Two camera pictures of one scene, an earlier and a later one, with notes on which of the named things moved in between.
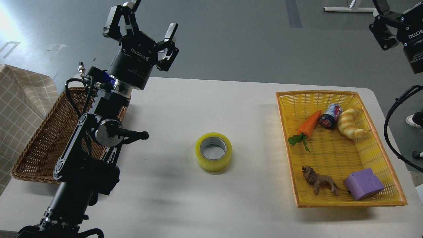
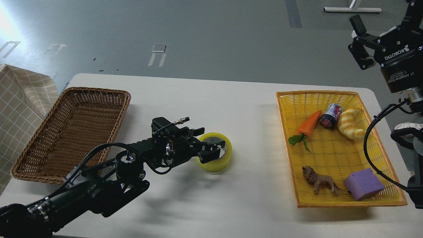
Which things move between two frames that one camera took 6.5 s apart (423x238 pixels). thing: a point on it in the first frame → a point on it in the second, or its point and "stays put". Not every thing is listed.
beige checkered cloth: [26, 97] stays put
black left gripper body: [133, 63] → [185, 145]
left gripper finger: [165, 63] → [197, 132]
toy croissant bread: [348, 120] stays put
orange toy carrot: [305, 129] stays put
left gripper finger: [121, 23] → [210, 152]
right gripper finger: [384, 17] → [361, 38]
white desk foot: [375, 12] stays put
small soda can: [329, 119] stays put
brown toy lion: [313, 178] stays put
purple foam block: [363, 183] stays put
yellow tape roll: [213, 152] stays put
